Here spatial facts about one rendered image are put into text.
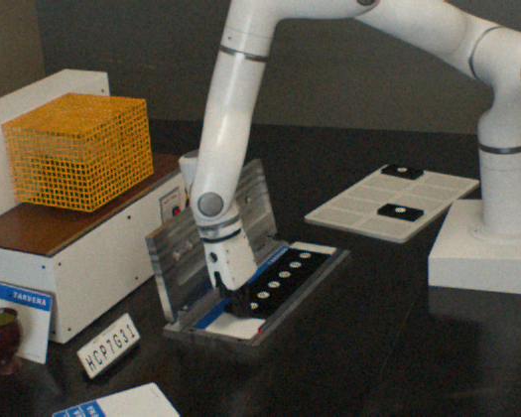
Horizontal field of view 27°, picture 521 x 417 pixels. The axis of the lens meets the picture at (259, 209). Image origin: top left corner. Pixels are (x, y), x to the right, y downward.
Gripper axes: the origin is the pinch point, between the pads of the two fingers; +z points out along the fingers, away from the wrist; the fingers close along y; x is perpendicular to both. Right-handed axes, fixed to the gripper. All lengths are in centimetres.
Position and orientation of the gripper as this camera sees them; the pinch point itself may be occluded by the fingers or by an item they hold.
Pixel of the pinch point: (241, 306)
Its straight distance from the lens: 211.4
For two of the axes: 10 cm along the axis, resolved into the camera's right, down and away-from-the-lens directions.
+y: 4.6, -3.7, 8.1
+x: -8.5, 0.7, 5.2
